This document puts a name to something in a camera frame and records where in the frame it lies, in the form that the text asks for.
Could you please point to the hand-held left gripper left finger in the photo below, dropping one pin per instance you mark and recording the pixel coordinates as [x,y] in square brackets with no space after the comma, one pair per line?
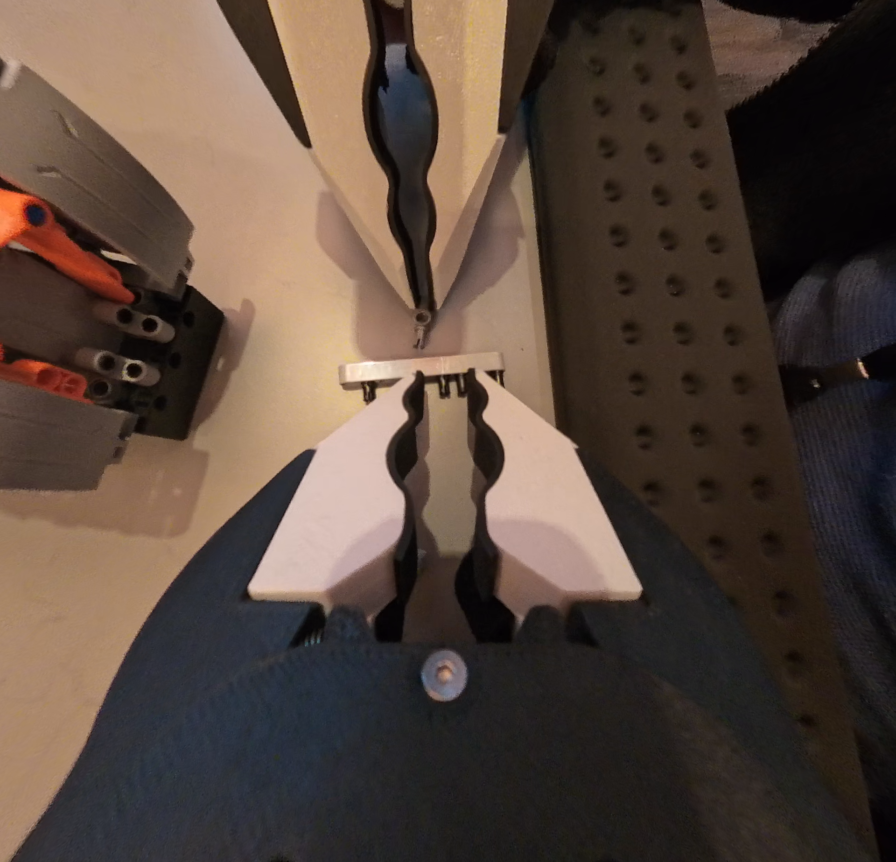
[329,526]

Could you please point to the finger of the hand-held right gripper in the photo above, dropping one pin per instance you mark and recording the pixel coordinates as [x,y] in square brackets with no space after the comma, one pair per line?
[329,71]
[469,71]

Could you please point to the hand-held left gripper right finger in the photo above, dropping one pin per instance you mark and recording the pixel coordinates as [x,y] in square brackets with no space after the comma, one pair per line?
[560,526]

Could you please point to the light grey holed beam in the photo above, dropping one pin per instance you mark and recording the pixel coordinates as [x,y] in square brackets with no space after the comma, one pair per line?
[378,370]

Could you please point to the small grey connector piece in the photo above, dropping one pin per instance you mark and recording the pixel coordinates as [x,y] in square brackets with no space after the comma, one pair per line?
[421,323]

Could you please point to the grey orange toy block model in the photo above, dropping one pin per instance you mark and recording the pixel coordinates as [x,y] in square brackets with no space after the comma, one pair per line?
[70,351]

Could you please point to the grey knit sweater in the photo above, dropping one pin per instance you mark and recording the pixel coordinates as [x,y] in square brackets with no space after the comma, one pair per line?
[756,50]

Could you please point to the dark perforated pad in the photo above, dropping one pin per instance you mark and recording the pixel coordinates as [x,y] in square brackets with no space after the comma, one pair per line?
[665,316]

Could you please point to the person's black jacket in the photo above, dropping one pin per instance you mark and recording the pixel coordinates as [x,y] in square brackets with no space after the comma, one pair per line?
[819,176]

